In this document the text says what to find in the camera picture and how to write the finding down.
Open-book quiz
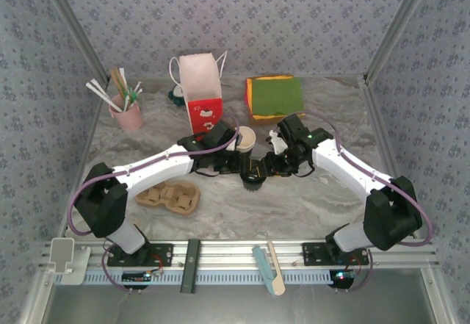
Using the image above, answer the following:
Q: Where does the black plastic cup lid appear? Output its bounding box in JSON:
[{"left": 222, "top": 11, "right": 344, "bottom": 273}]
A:
[{"left": 240, "top": 171, "right": 268, "bottom": 187}]

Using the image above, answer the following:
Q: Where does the red white paper bag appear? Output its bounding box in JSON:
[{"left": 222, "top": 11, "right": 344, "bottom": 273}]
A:
[{"left": 168, "top": 50, "right": 228, "bottom": 136}]

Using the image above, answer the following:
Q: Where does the brown pulp cup carrier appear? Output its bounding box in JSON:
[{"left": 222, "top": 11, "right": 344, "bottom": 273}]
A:
[{"left": 134, "top": 179, "right": 201, "bottom": 217}]

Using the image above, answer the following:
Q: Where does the stack of coloured napkins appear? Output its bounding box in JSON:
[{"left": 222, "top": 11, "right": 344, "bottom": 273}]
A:
[{"left": 245, "top": 73, "right": 307, "bottom": 127}]

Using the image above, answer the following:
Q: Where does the green paper napkin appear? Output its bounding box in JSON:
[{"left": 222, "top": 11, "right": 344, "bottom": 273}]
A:
[{"left": 251, "top": 76, "right": 306, "bottom": 118}]

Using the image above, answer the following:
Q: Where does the small teal alarm clock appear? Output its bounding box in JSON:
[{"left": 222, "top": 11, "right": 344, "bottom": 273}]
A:
[{"left": 167, "top": 83, "right": 187, "bottom": 107}]

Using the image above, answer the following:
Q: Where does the yellow paper napkin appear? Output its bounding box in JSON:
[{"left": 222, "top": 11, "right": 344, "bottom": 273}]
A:
[{"left": 246, "top": 76, "right": 306, "bottom": 121}]

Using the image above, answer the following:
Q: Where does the pink holder cup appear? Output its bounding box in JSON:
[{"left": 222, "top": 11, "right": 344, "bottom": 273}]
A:
[{"left": 109, "top": 94, "right": 145, "bottom": 131}]

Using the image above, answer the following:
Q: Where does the light blue utility knife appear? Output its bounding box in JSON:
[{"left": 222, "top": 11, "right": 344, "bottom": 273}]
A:
[{"left": 251, "top": 245, "right": 281, "bottom": 296}]

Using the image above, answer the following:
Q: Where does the beige flat stick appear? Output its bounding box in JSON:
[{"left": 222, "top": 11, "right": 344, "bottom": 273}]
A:
[{"left": 267, "top": 241, "right": 286, "bottom": 296}]

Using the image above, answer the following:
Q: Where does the dark green flat bar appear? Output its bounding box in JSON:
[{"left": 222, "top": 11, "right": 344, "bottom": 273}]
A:
[{"left": 180, "top": 238, "right": 202, "bottom": 295}]

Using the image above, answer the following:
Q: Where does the white wrapped straw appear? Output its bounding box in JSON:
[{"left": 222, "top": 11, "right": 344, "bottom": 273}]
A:
[
  {"left": 90, "top": 77, "right": 120, "bottom": 108},
  {"left": 85, "top": 81, "right": 124, "bottom": 114}
]

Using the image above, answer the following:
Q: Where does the small circuit board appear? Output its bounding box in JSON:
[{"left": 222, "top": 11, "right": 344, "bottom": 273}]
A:
[
  {"left": 121, "top": 270, "right": 153, "bottom": 284},
  {"left": 329, "top": 269, "right": 356, "bottom": 289}
]

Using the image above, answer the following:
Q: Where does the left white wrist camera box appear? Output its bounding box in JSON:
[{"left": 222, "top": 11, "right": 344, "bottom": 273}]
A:
[{"left": 226, "top": 134, "right": 244, "bottom": 153}]

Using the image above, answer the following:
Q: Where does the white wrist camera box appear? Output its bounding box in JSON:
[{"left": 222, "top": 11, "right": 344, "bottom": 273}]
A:
[
  {"left": 266, "top": 128, "right": 286, "bottom": 155},
  {"left": 226, "top": 134, "right": 244, "bottom": 153}
]

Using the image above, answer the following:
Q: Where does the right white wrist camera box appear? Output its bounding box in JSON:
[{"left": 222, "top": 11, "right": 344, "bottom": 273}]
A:
[{"left": 266, "top": 128, "right": 286, "bottom": 155}]

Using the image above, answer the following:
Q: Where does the wide aluminium base rail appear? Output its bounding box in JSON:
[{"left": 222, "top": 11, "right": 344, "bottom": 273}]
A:
[{"left": 40, "top": 238, "right": 441, "bottom": 270}]

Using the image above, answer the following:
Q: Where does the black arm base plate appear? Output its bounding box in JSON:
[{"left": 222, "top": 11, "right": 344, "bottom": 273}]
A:
[
  {"left": 106, "top": 242, "right": 174, "bottom": 268},
  {"left": 301, "top": 242, "right": 370, "bottom": 267}
]

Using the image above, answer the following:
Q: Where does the slotted pale cable duct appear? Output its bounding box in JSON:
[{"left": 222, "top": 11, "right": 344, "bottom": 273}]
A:
[{"left": 84, "top": 269, "right": 333, "bottom": 287}]

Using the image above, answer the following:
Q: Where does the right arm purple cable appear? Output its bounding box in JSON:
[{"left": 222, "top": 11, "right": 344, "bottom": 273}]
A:
[{"left": 289, "top": 109, "right": 435, "bottom": 295}]

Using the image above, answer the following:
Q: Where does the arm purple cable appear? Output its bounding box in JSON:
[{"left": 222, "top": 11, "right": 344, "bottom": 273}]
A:
[
  {"left": 68, "top": 113, "right": 242, "bottom": 295},
  {"left": 289, "top": 109, "right": 435, "bottom": 295}
]

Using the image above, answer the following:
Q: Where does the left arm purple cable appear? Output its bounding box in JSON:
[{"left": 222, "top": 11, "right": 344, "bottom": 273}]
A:
[{"left": 68, "top": 113, "right": 242, "bottom": 295}]

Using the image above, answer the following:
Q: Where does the aluminium frame post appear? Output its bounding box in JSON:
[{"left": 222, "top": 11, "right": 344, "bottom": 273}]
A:
[
  {"left": 362, "top": 0, "right": 438, "bottom": 86},
  {"left": 36, "top": 0, "right": 111, "bottom": 84}
]

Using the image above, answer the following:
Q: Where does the white plastic bracket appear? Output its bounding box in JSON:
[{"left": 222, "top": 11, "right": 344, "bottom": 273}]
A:
[{"left": 48, "top": 237, "right": 91, "bottom": 286}]

